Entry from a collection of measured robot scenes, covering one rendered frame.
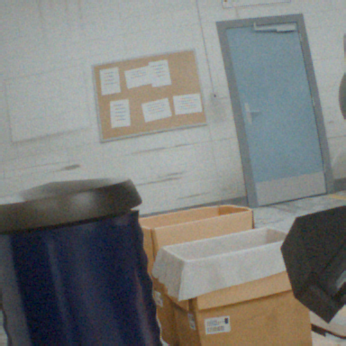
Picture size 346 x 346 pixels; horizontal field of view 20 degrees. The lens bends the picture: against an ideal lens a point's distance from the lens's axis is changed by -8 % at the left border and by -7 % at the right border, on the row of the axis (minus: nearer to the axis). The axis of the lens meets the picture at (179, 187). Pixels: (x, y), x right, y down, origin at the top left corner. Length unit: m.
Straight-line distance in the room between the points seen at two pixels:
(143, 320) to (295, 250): 0.35
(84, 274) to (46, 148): 11.01
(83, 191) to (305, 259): 0.35
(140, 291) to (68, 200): 0.03
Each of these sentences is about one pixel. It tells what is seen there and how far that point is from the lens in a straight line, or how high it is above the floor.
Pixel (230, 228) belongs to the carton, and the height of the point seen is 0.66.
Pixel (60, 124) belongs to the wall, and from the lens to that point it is 11.23.
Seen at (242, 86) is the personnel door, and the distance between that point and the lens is 11.52.
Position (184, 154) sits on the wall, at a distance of 11.39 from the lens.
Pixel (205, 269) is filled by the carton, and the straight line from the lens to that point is 3.93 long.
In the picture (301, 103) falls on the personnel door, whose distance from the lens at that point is 11.70.
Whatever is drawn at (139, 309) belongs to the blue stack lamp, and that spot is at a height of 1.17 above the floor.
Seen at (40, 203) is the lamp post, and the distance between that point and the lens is 0.21.
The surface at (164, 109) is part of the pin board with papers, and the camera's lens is 11.34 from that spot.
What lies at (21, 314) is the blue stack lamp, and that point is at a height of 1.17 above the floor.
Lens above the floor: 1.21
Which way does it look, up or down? 4 degrees down
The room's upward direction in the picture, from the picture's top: 9 degrees counter-clockwise
